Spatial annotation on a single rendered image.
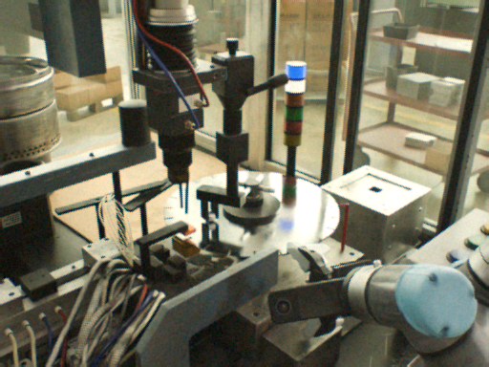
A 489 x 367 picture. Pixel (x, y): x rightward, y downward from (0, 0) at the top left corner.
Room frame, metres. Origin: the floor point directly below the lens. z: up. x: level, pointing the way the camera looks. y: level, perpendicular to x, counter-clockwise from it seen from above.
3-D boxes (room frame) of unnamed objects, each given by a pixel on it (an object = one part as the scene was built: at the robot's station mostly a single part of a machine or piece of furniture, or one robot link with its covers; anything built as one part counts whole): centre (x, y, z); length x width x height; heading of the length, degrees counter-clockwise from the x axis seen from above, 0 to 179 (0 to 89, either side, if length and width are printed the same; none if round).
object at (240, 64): (0.80, 0.02, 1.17); 0.06 x 0.05 x 0.20; 125
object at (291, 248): (0.70, -0.11, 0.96); 0.09 x 0.06 x 0.03; 23
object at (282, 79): (0.80, -0.02, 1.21); 0.08 x 0.06 x 0.03; 134
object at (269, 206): (0.87, -0.01, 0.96); 0.11 x 0.11 x 0.03
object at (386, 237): (1.05, -0.29, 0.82); 0.18 x 0.18 x 0.15; 44
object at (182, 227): (0.73, 0.13, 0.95); 0.10 x 0.03 x 0.07; 134
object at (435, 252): (0.84, -0.43, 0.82); 0.28 x 0.11 x 0.15; 134
